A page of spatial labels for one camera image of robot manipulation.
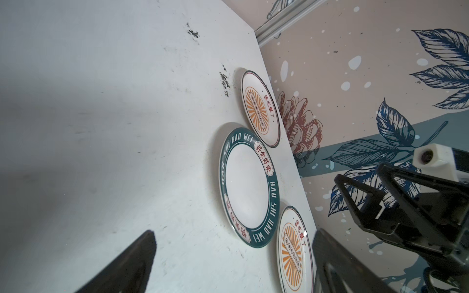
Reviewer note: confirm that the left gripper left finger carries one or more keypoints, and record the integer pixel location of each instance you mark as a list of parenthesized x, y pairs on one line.
[(129, 272)]

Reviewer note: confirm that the green rim lettered plate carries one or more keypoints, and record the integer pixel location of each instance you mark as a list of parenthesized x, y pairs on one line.
[(249, 188)]

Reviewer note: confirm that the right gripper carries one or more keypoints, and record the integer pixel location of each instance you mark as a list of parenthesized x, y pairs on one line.
[(434, 225)]

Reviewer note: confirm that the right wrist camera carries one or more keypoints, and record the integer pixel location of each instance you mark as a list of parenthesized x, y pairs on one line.
[(442, 162)]

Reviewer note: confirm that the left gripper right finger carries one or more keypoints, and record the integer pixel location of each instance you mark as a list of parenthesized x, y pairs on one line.
[(339, 271)]

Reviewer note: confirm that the orange sunburst plate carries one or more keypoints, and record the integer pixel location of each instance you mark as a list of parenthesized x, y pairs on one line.
[(260, 108), (294, 258)]

